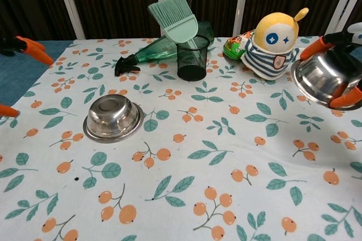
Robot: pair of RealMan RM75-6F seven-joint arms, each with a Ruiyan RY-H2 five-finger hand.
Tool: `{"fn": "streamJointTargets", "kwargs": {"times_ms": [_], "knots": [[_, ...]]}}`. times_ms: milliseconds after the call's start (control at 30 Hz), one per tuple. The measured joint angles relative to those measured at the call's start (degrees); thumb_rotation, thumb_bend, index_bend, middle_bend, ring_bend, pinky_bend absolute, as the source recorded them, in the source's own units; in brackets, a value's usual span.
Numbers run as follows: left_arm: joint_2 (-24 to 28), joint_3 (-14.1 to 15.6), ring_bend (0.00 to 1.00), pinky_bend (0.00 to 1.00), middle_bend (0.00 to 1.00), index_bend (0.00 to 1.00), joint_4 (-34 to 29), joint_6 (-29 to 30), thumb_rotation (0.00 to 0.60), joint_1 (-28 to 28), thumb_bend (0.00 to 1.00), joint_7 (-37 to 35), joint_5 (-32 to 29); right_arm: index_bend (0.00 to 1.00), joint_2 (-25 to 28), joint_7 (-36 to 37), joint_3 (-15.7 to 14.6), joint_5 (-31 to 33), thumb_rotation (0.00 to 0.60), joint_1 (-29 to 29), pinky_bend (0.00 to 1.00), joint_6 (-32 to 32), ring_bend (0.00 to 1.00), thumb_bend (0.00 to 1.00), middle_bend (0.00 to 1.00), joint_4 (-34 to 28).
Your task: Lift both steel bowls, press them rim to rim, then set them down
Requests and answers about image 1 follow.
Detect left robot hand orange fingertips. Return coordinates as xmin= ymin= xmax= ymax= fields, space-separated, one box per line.
xmin=0 ymin=36 xmax=55 ymax=118

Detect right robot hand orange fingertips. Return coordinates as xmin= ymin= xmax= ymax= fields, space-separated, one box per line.
xmin=299 ymin=21 xmax=362 ymax=109

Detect stainless steel bowl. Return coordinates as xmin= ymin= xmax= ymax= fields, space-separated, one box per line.
xmin=290 ymin=51 xmax=362 ymax=111
xmin=83 ymin=94 xmax=145 ymax=144

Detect yellow plush doll striped shirt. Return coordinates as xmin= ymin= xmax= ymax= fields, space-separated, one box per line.
xmin=240 ymin=7 xmax=309 ymax=80

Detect green snack bag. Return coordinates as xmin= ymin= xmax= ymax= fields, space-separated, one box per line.
xmin=222 ymin=30 xmax=257 ymax=61

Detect green spray bottle black trigger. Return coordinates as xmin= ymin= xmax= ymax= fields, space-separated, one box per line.
xmin=114 ymin=21 xmax=216 ymax=77

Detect mint green brush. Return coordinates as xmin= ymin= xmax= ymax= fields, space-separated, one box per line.
xmin=147 ymin=0 xmax=199 ymax=51

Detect black mesh pen holder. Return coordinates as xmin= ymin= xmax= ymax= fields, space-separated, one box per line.
xmin=176 ymin=35 xmax=210 ymax=81

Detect floral print tablecloth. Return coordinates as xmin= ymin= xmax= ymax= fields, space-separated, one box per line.
xmin=0 ymin=36 xmax=362 ymax=241

